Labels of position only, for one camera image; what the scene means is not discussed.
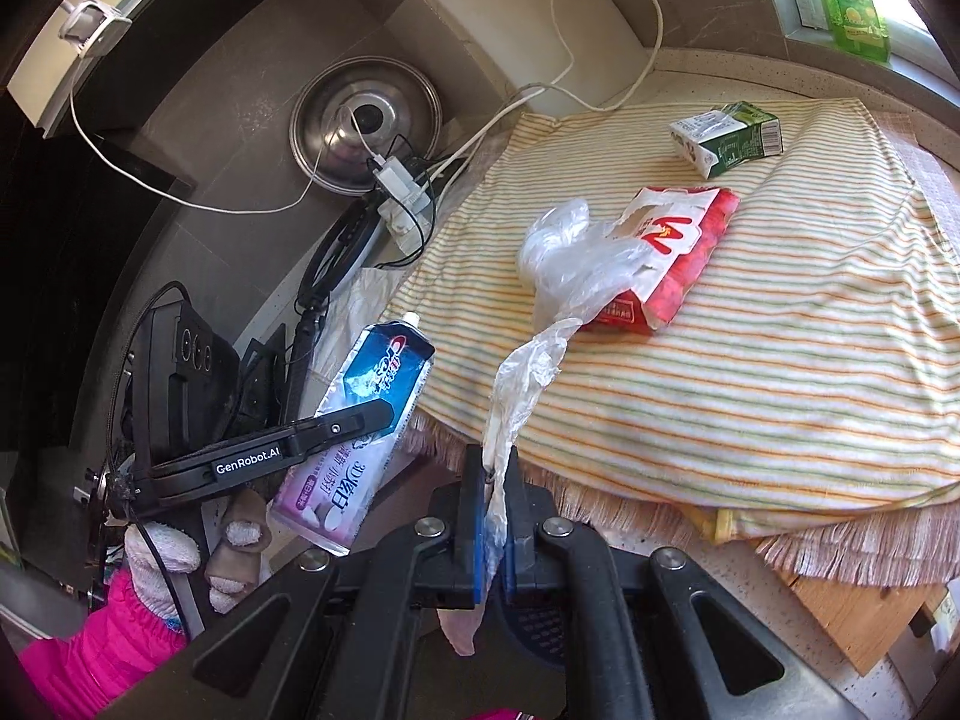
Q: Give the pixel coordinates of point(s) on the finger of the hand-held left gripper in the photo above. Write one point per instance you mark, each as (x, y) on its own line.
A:
(337, 427)

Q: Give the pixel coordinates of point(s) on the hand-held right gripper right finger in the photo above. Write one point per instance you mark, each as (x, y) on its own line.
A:
(511, 532)

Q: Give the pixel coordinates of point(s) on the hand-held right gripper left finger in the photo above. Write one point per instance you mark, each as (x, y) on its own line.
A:
(469, 525)

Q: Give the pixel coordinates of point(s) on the blue toothpaste tube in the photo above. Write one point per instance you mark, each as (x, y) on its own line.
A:
(382, 367)

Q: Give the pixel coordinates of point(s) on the blue mesh basket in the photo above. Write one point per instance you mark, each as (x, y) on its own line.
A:
(544, 630)

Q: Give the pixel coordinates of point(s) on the red white paper packet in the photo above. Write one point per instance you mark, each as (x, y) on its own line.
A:
(675, 270)

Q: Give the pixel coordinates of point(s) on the green white drink carton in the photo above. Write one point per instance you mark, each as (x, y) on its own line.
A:
(735, 139)

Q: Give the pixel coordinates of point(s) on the person's left forearm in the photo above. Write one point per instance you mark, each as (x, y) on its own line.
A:
(90, 660)

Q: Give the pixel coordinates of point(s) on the person's left hand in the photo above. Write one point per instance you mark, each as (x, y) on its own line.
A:
(161, 566)

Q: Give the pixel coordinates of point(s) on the person's beige slipper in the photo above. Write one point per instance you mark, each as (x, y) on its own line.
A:
(246, 521)
(232, 574)

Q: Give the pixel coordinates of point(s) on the plain yellow cloth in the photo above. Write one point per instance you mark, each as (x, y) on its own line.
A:
(724, 525)

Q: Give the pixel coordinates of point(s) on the white power strip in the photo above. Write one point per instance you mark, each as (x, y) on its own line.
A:
(394, 180)

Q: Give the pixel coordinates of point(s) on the striped yellow cloth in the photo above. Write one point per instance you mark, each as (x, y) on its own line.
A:
(750, 390)

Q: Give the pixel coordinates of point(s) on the steel pot lid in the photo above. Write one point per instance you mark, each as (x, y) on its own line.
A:
(330, 135)

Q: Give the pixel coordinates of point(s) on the white cutting board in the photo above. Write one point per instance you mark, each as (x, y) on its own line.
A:
(487, 7)

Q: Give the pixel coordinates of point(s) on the white lamp adapter box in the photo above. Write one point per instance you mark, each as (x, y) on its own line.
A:
(94, 22)

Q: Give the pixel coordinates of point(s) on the green dish soap bottle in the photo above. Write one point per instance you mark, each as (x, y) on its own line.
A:
(855, 15)

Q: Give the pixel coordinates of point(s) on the cream wall cabinet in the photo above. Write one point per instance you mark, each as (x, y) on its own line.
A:
(187, 7)

